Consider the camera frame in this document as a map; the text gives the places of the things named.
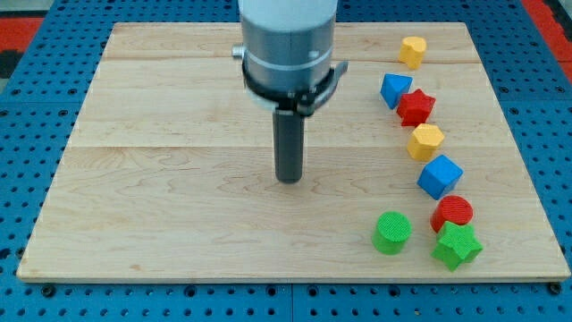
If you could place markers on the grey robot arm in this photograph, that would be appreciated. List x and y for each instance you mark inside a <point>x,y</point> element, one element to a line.
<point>287,49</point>

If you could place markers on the blue cube block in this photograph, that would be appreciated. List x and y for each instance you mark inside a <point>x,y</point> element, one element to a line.
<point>439,177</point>

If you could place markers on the green cylinder block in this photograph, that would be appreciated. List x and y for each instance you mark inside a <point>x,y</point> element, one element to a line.
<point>391,232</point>

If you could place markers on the yellow heart block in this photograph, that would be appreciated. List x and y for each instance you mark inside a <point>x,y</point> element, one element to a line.
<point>412,51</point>

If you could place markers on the blue triangle block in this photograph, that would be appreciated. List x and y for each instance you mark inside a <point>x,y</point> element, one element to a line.
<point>393,87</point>

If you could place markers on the wooden board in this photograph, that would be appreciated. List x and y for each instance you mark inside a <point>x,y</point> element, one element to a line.
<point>168,174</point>

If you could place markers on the red cylinder block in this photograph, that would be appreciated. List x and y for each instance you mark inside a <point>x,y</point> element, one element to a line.
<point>453,208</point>

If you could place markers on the red star block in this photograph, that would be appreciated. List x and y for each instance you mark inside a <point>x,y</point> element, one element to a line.
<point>414,108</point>

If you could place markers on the yellow hexagon block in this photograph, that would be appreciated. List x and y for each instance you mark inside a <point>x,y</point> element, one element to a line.
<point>424,141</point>

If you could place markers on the green star block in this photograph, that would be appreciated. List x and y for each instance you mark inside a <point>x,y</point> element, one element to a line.
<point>456,245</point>

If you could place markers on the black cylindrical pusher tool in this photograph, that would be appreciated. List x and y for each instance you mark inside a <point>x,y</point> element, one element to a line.
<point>288,144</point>

